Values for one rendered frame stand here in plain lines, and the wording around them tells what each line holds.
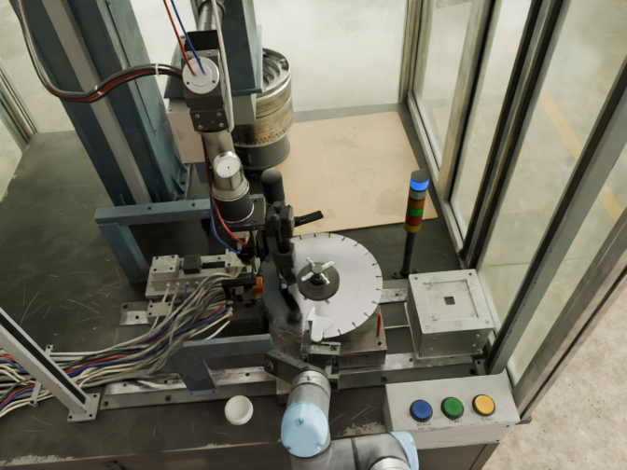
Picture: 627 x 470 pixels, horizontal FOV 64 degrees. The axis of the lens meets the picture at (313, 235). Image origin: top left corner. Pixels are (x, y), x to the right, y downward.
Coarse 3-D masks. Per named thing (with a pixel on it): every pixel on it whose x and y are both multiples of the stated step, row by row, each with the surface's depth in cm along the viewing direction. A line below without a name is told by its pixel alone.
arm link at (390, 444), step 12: (396, 432) 90; (360, 444) 88; (372, 444) 88; (384, 444) 87; (396, 444) 87; (408, 444) 87; (360, 456) 86; (372, 456) 85; (384, 456) 84; (396, 456) 84; (408, 456) 86; (360, 468) 86; (372, 468) 83; (384, 468) 81; (396, 468) 81; (408, 468) 83
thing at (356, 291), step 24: (312, 240) 139; (336, 240) 138; (264, 264) 134; (336, 264) 133; (360, 264) 132; (264, 288) 129; (288, 288) 129; (360, 288) 128; (264, 312) 124; (288, 312) 124; (336, 312) 123; (360, 312) 123; (336, 336) 119
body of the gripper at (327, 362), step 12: (300, 348) 103; (312, 348) 103; (324, 348) 104; (336, 348) 105; (300, 360) 102; (312, 360) 101; (324, 360) 101; (336, 360) 101; (300, 372) 95; (324, 372) 96; (336, 372) 100; (336, 384) 96
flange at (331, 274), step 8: (320, 264) 132; (304, 272) 130; (328, 272) 130; (336, 272) 130; (312, 280) 127; (320, 280) 127; (328, 280) 128; (336, 280) 128; (304, 288) 127; (312, 288) 127; (320, 288) 127; (328, 288) 127; (336, 288) 127; (312, 296) 126; (320, 296) 126; (328, 296) 126
